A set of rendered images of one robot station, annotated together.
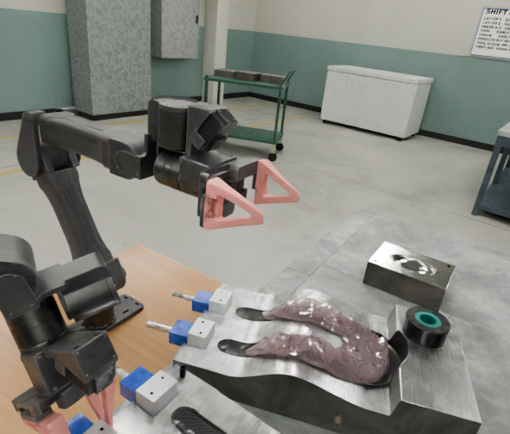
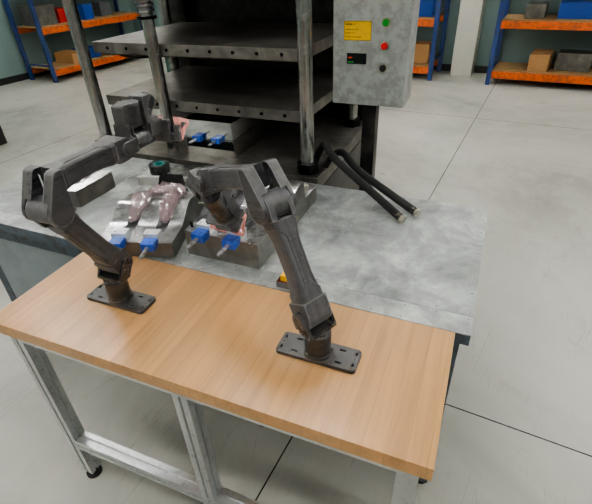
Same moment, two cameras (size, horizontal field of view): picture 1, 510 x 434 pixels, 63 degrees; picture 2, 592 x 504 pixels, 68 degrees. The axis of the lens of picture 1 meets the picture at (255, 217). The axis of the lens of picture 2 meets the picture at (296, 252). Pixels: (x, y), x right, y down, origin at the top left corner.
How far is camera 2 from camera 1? 1.39 m
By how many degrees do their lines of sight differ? 81
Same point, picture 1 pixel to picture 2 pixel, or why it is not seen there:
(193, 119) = (145, 102)
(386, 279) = (89, 192)
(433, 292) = (108, 178)
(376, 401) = not seen: hidden behind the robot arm
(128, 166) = (132, 148)
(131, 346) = (145, 279)
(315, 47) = not seen: outside the picture
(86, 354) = not seen: hidden behind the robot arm
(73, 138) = (86, 165)
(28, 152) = (64, 204)
